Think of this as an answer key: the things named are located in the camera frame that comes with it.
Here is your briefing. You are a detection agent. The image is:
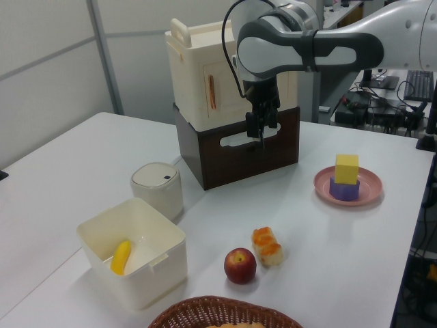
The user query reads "black keyboard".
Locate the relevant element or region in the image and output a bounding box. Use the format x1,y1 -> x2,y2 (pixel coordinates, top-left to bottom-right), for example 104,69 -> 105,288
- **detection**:
403,70 -> 435,102

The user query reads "grey partition post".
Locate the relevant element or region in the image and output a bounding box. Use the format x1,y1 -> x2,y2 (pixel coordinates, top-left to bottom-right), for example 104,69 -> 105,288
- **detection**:
89,0 -> 124,115

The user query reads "cream open plastic box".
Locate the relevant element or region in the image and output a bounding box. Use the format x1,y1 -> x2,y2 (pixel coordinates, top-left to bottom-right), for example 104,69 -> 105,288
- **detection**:
76,197 -> 188,311

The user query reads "yellow banana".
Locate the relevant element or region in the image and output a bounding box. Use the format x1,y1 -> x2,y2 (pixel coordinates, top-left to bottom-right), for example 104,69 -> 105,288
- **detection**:
110,240 -> 132,276

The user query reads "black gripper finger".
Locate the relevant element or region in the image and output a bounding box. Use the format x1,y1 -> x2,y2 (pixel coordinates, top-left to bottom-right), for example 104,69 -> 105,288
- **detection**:
245,109 -> 267,150
264,104 -> 279,129

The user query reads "dark brown drawer box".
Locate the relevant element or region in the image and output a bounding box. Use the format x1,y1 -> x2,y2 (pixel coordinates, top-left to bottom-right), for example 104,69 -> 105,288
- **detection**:
173,102 -> 301,191

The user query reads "small cream lidded bin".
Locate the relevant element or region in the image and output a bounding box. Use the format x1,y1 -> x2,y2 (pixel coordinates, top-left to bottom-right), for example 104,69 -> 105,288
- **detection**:
130,162 -> 184,221

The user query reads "pink plate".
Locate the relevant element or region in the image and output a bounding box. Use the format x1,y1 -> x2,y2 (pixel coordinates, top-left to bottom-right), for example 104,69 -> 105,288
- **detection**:
313,165 -> 383,206

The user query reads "cake slice with orange topping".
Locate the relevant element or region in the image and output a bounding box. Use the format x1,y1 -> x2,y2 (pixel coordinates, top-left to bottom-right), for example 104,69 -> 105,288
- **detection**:
251,226 -> 285,268

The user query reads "brown wicker basket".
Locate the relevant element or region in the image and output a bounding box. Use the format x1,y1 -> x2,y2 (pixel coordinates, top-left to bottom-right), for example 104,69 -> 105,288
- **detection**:
147,295 -> 305,328

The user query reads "bread in basket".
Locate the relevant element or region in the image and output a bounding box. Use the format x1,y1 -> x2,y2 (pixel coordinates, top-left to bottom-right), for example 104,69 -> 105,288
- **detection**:
204,320 -> 264,328

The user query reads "background wooden desk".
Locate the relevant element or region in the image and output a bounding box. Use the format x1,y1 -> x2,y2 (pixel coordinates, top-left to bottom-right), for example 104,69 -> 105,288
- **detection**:
322,0 -> 365,32

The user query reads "red apple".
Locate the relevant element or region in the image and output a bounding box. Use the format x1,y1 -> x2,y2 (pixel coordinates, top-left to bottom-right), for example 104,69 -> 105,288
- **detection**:
223,247 -> 257,285

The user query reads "cream cabinet with handles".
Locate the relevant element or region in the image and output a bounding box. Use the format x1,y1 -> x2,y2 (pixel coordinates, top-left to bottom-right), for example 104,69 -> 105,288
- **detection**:
165,18 -> 298,131

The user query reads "purple block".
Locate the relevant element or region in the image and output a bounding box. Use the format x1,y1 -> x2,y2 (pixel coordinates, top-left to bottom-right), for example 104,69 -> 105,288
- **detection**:
329,176 -> 361,202

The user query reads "black electronics box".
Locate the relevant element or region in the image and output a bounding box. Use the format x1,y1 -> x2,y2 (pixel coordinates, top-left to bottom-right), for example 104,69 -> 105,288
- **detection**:
335,91 -> 372,124

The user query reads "white drawer handle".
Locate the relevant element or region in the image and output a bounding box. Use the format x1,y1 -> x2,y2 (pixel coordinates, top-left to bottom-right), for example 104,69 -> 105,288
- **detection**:
220,122 -> 283,148

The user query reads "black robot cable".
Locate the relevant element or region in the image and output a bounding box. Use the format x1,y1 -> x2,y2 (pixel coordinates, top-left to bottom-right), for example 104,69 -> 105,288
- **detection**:
221,0 -> 274,103

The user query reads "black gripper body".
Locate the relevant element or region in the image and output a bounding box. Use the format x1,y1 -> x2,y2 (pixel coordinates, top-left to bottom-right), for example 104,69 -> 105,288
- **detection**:
242,77 -> 282,114

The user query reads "black clamp post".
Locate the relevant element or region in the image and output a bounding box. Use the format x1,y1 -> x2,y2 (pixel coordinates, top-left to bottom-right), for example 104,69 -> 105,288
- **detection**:
415,98 -> 437,152

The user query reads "copper cabinet door handle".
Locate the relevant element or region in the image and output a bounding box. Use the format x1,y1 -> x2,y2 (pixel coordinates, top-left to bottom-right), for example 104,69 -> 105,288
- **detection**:
207,74 -> 219,111

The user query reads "yellow cube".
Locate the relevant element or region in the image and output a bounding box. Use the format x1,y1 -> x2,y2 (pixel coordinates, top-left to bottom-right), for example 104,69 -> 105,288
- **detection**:
335,154 -> 360,186

